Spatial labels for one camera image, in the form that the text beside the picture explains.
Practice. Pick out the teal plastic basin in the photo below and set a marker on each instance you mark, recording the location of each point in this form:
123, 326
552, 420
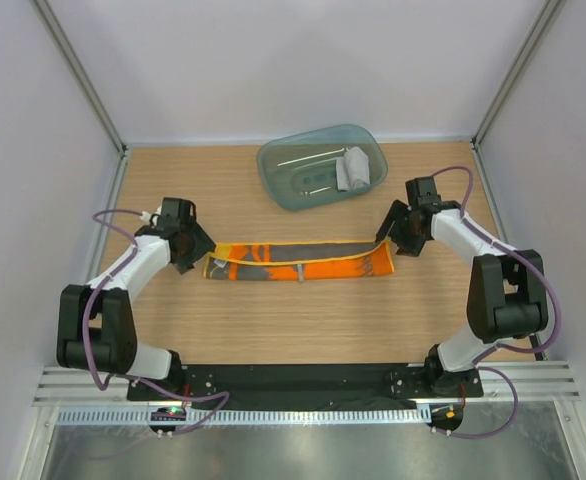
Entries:
298, 171

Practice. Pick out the slotted cable duct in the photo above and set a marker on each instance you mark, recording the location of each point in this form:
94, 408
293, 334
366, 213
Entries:
172, 416

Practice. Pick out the grey panda towel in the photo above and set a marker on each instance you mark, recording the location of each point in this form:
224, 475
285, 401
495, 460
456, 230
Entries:
352, 170

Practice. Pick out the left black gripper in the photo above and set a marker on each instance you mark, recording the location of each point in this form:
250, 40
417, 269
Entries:
202, 245

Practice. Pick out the aluminium frame rail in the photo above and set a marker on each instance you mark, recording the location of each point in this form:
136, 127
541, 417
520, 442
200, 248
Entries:
533, 381

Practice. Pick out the orange grey towel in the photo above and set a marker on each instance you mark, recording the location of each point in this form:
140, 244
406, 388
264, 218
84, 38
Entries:
299, 261

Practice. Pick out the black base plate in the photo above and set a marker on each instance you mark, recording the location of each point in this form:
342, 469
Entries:
319, 387

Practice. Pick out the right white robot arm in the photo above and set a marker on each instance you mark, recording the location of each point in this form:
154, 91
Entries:
506, 301

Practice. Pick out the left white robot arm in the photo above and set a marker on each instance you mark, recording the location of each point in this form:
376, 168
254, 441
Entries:
96, 330

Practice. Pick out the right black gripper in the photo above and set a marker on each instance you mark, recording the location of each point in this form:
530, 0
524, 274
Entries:
409, 247

